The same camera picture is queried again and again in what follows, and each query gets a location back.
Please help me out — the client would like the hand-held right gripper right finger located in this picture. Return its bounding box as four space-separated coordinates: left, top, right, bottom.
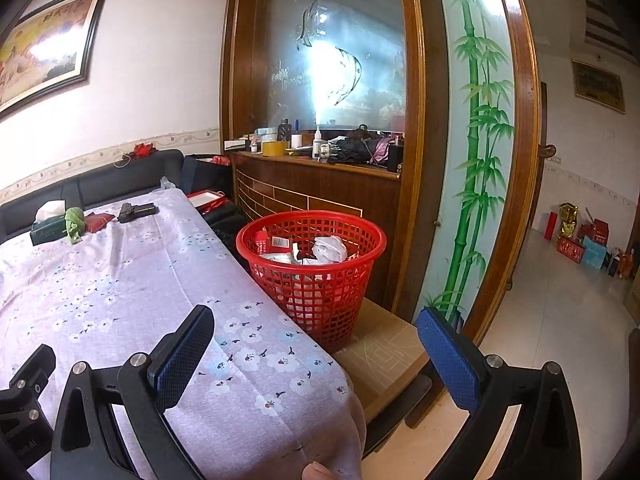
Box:
416 306 583 480

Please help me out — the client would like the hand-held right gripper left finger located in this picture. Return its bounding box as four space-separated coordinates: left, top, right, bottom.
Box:
50 304 216 480

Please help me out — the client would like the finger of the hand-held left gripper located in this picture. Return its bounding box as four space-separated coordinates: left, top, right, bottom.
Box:
0 344 57 401

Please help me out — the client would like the red plastic basket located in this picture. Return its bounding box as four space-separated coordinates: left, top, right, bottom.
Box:
236 211 387 353

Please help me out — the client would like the person's right hand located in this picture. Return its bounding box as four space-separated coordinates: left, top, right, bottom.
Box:
301 462 346 480

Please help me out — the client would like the wooden stool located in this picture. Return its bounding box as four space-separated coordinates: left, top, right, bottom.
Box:
332 296 433 426

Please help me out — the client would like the purple floral tablecloth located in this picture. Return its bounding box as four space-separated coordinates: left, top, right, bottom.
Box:
0 187 368 480

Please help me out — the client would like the black bag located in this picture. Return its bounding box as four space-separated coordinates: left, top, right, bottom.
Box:
205 205 251 256

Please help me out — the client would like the green tissue box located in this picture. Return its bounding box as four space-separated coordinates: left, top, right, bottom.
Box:
30 200 68 247

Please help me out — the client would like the red cartoon packet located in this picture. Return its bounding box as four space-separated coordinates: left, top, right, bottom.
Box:
254 230 293 256

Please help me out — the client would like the green cloth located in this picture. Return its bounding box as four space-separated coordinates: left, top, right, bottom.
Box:
64 207 87 246

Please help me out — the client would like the red gift bag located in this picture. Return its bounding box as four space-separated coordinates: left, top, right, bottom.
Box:
186 189 235 213

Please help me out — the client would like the red pouch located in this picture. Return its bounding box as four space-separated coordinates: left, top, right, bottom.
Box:
82 211 117 232

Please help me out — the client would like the red gift box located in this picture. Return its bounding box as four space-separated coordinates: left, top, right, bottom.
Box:
556 235 587 264
580 220 612 248

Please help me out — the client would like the blue gift box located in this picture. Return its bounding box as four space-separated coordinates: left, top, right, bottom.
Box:
582 237 608 270

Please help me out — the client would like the gold foil bag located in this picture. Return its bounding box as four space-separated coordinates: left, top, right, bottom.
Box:
557 202 581 238

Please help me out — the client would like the dark blue bag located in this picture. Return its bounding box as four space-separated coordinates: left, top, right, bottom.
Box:
181 154 233 195

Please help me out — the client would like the cardboard box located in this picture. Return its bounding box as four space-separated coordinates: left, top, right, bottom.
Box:
622 287 640 326

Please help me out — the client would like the black sofa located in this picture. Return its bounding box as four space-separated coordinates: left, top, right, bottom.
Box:
0 149 185 246

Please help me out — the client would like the bamboo print glass panel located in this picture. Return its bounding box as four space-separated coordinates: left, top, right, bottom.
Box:
432 0 516 331

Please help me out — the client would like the wooden partition cabinet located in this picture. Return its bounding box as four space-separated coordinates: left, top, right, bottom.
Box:
218 0 556 480

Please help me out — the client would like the black umbrella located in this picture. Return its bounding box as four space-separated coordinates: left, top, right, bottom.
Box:
327 129 401 166

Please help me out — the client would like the gold framed wall picture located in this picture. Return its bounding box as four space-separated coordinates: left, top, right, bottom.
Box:
571 59 627 115

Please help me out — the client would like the dark framed wall picture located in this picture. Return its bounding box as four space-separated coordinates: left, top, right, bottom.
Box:
0 0 112 120

